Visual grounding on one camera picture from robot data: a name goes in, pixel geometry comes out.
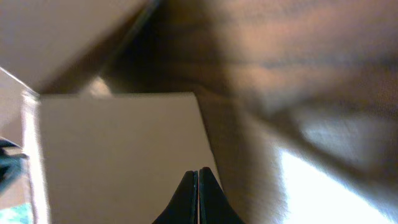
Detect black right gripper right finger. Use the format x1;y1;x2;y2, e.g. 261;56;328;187
198;167;244;224

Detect black cap whiteboard marker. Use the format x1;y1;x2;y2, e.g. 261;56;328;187
1;138;28;193

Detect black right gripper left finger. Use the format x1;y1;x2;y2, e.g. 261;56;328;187
152;170;198;224

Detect brown cardboard box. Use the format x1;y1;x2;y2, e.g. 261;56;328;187
1;1;215;223

